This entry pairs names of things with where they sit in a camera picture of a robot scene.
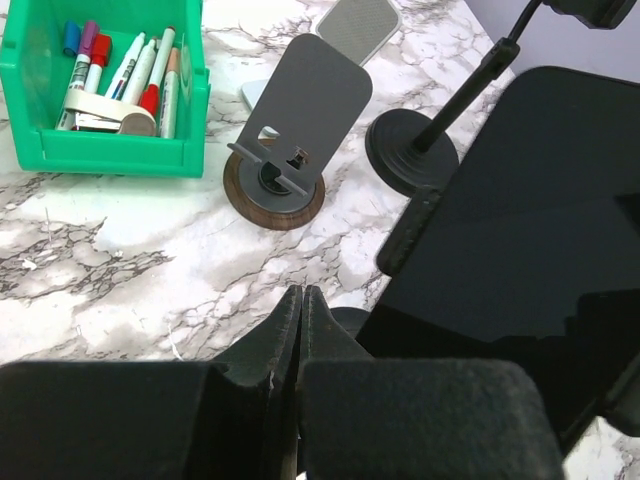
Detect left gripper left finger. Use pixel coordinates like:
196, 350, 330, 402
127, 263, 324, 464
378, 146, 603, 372
1, 286, 303, 479

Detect phone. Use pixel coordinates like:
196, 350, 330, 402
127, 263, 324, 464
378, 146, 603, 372
355, 65, 640, 451

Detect markers in green bin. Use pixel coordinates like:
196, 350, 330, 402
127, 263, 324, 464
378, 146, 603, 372
55, 21, 180, 139

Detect brown base phone stand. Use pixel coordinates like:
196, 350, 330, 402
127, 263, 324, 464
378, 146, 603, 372
223, 34, 372, 231

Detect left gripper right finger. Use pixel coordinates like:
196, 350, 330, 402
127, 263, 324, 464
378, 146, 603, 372
298, 286, 564, 479

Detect white folding phone stand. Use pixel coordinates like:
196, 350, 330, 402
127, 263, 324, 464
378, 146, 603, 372
240, 0, 401, 111

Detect green plastic bin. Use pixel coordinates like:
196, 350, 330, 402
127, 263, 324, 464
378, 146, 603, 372
1, 1, 210, 178

